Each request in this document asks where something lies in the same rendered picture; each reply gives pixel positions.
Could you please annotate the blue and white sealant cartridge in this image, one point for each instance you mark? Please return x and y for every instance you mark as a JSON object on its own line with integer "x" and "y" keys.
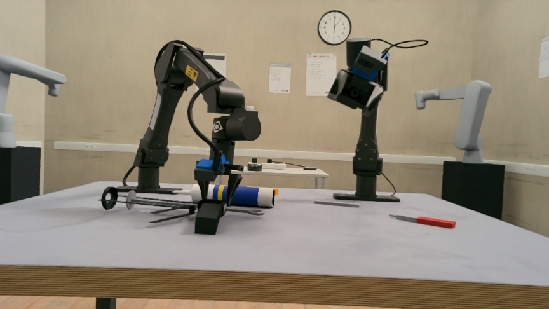
{"x": 246, "y": 196}

